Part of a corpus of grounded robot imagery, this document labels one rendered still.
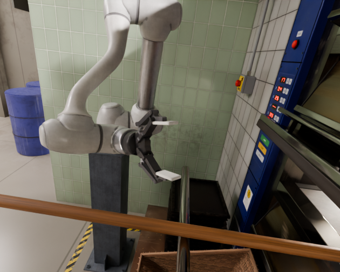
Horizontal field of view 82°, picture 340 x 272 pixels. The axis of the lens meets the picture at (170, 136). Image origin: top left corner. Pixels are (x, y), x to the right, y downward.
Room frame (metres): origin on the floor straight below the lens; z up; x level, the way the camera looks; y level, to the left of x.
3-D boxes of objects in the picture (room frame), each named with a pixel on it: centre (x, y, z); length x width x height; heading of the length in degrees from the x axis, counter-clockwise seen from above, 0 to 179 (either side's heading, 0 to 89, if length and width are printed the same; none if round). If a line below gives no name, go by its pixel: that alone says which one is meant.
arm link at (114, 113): (1.10, 0.36, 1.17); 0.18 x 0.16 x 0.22; 107
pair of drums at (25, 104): (2.98, 2.10, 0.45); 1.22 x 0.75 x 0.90; 2
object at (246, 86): (1.24, -0.42, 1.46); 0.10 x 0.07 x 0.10; 178
